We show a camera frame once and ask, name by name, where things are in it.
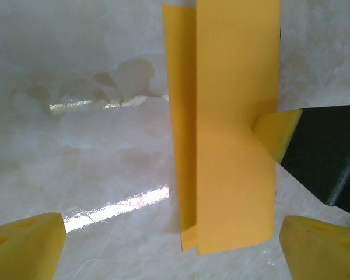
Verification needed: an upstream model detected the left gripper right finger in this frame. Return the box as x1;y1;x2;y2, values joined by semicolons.
279;215;350;280

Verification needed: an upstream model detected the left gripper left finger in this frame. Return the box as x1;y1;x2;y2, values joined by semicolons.
0;212;67;280

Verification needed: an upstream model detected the orange cloth piece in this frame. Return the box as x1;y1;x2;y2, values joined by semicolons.
162;0;281;257

